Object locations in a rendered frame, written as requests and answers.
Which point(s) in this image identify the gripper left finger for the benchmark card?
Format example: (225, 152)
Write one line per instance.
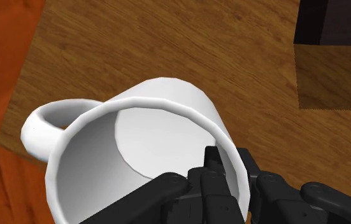
(175, 192)

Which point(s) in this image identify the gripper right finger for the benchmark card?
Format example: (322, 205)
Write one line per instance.
(287, 198)

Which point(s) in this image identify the white mug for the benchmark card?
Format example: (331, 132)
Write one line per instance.
(107, 145)

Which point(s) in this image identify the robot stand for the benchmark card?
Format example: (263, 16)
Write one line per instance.
(336, 21)

